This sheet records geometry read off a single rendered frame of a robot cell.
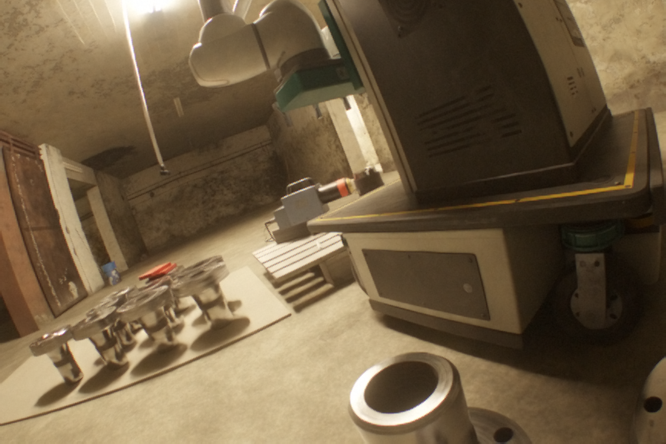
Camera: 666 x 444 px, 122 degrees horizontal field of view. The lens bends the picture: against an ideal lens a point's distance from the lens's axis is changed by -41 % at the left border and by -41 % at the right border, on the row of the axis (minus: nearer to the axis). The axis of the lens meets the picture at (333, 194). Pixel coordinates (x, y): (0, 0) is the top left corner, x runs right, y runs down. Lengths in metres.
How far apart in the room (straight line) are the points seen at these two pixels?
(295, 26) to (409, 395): 0.86
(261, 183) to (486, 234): 11.59
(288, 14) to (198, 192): 11.08
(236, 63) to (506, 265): 0.79
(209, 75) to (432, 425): 0.89
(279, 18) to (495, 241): 0.76
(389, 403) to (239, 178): 11.63
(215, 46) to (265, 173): 11.20
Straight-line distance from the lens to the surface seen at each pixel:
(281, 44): 0.89
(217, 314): 1.34
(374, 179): 1.49
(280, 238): 1.90
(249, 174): 11.93
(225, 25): 0.95
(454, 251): 0.56
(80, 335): 1.45
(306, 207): 1.71
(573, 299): 0.62
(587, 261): 0.53
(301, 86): 0.81
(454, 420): 0.31
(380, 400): 0.36
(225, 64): 0.90
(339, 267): 1.28
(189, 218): 11.82
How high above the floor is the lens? 0.46
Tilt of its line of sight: 5 degrees down
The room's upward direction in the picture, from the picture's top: 21 degrees counter-clockwise
